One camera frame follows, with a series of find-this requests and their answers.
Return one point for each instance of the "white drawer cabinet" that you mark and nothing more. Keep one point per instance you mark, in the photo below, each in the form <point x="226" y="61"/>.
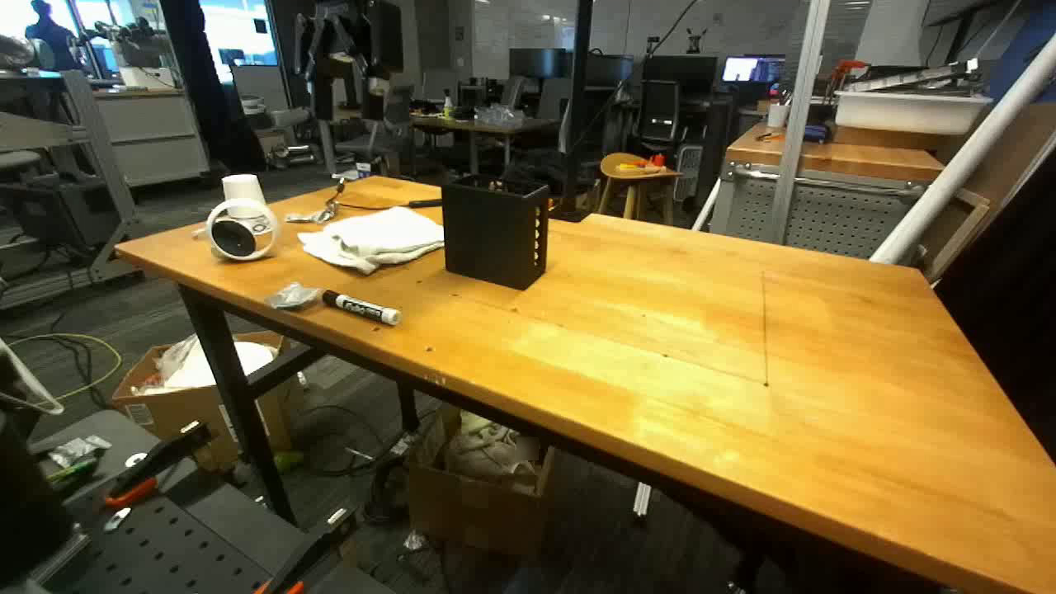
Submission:
<point x="153" y="135"/>

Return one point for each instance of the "black perforated box container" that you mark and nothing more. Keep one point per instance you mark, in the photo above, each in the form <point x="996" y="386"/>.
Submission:
<point x="496" y="234"/>

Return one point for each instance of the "white VR controller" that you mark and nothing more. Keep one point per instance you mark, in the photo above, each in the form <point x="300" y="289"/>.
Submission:
<point x="241" y="225"/>

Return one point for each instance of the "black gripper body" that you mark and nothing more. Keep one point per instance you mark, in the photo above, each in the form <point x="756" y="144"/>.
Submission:
<point x="377" y="95"/>

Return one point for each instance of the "black pegboard cart top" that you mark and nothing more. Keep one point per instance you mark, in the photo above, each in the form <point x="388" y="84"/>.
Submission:
<point x="165" y="549"/>

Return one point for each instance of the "cardboard box with white plastic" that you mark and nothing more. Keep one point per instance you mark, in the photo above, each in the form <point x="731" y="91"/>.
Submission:
<point x="199" y="397"/>

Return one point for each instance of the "white slanted metal pole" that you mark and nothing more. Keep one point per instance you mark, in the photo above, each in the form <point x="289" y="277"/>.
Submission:
<point x="968" y="154"/>

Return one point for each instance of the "black vertical stand pole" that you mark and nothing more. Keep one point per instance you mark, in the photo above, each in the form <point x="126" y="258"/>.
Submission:
<point x="577" y="99"/>

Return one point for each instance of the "black clamp with orange grip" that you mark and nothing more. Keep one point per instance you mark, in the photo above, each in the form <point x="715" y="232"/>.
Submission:
<point x="315" y="549"/>
<point x="153" y="464"/>

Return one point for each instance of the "wooden top workbench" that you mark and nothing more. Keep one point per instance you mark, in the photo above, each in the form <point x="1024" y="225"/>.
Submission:
<point x="836" y="154"/>

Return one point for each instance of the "white upright metal pole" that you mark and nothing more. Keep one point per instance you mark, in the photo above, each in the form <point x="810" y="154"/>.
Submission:
<point x="792" y="120"/>

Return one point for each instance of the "black and white marker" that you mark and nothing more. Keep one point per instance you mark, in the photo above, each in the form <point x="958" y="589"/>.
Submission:
<point x="362" y="309"/>

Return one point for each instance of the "person in blue shirt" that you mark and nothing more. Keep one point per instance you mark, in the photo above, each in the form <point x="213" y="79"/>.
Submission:
<point x="50" y="33"/>

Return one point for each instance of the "white terry towel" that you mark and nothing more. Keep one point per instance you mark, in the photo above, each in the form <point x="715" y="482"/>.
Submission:
<point x="374" y="234"/>

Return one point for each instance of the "small crumpled foil wrapper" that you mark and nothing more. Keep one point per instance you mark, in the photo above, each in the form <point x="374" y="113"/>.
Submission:
<point x="296" y="295"/>

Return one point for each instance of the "lit computer monitor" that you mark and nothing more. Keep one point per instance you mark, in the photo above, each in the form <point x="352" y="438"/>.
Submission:
<point x="739" y="69"/>

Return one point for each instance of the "round wooden stool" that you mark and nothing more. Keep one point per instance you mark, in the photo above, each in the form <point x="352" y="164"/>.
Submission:
<point x="632" y="168"/>

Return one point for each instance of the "white plastic bin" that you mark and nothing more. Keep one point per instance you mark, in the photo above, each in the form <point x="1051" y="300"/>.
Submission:
<point x="913" y="109"/>

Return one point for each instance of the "open brown cardboard box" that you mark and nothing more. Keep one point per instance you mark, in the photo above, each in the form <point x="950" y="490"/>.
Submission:
<point x="479" y="495"/>

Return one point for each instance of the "flat black handheld device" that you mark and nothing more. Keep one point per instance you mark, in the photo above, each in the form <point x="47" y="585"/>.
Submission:
<point x="422" y="201"/>

